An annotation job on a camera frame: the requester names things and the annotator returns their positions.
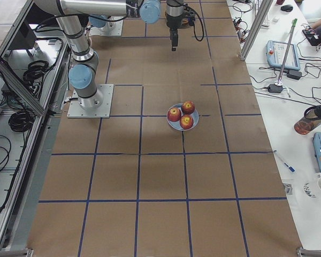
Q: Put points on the white keyboard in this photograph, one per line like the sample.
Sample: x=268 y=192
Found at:
x=261 y=9

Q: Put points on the brown water bottle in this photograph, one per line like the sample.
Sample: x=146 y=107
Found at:
x=311 y=119

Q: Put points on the metal rod green tip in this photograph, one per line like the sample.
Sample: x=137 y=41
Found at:
x=279 y=81

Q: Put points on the red apple near on plate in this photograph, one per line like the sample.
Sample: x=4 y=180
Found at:
x=186 y=122

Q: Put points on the far blue teach pendant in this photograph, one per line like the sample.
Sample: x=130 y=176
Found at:
x=275 y=52

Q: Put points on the black computer mouse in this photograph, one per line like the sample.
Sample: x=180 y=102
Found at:
x=287 y=8

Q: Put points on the blue white pen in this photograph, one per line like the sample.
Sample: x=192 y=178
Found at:
x=289 y=167

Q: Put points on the red apple far on plate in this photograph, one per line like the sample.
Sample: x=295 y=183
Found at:
x=188 y=107

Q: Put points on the red apple left on plate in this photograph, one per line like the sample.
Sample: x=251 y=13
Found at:
x=174 y=114

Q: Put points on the light blue plate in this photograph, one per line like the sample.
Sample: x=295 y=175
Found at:
x=176 y=125

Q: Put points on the red apple on plate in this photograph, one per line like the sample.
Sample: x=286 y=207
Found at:
x=186 y=122
x=188 y=107
x=174 y=114

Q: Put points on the black power adapter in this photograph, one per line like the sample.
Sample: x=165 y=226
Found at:
x=273 y=88

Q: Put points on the aluminium frame post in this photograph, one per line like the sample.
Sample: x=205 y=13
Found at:
x=256 y=25

